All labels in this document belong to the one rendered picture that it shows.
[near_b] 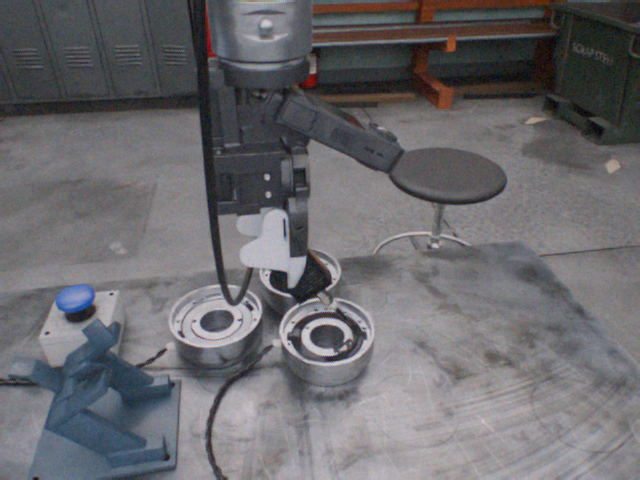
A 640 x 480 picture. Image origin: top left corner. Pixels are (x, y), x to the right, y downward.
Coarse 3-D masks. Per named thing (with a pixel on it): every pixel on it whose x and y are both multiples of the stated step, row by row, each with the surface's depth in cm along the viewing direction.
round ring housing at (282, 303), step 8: (312, 248) 67; (320, 256) 67; (328, 256) 66; (328, 264) 66; (336, 264) 64; (264, 272) 64; (336, 272) 64; (264, 280) 63; (336, 280) 61; (264, 288) 61; (272, 288) 60; (328, 288) 60; (336, 288) 61; (264, 296) 62; (272, 296) 60; (280, 296) 59; (288, 296) 59; (336, 296) 62; (272, 304) 61; (280, 304) 60; (288, 304) 59; (296, 304) 59; (280, 312) 62
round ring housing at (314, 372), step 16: (304, 304) 58; (320, 304) 59; (352, 304) 57; (288, 320) 56; (320, 320) 57; (336, 320) 57; (368, 320) 55; (304, 336) 55; (320, 336) 57; (336, 336) 57; (352, 336) 55; (368, 336) 55; (288, 352) 52; (320, 352) 53; (368, 352) 52; (304, 368) 51; (320, 368) 50; (336, 368) 50; (352, 368) 51; (320, 384) 52; (336, 384) 52
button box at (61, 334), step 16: (96, 304) 57; (112, 304) 57; (48, 320) 55; (64, 320) 55; (80, 320) 54; (112, 320) 55; (48, 336) 53; (64, 336) 53; (80, 336) 53; (48, 352) 54; (64, 352) 54
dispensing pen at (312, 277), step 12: (312, 264) 47; (276, 276) 47; (312, 276) 48; (324, 276) 49; (288, 288) 49; (300, 288) 49; (312, 288) 49; (324, 288) 49; (300, 300) 50; (324, 300) 51; (336, 312) 53
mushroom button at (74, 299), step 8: (72, 288) 55; (80, 288) 55; (88, 288) 55; (56, 296) 54; (64, 296) 54; (72, 296) 53; (80, 296) 54; (88, 296) 54; (56, 304) 53; (64, 304) 53; (72, 304) 53; (80, 304) 53; (88, 304) 54; (72, 312) 53; (80, 312) 55
